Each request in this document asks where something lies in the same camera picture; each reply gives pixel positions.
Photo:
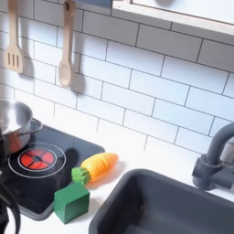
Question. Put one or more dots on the slotted wooden spatula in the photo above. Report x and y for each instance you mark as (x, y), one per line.
(13, 58)

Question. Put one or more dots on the dark grey tap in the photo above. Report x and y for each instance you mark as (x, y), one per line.
(210, 170)

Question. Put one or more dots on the orange toy carrot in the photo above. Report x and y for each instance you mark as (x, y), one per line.
(99, 166)

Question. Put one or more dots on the dark grey sink basin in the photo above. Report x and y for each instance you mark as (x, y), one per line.
(170, 207)

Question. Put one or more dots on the wooden spoon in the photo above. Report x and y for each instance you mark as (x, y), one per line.
(65, 70)

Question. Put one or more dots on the white wooden window frame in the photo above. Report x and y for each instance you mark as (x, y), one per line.
(182, 16)

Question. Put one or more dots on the black toy stove top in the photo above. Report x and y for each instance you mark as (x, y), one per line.
(61, 152)

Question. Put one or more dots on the green wooden block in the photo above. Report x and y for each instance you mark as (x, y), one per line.
(71, 203)

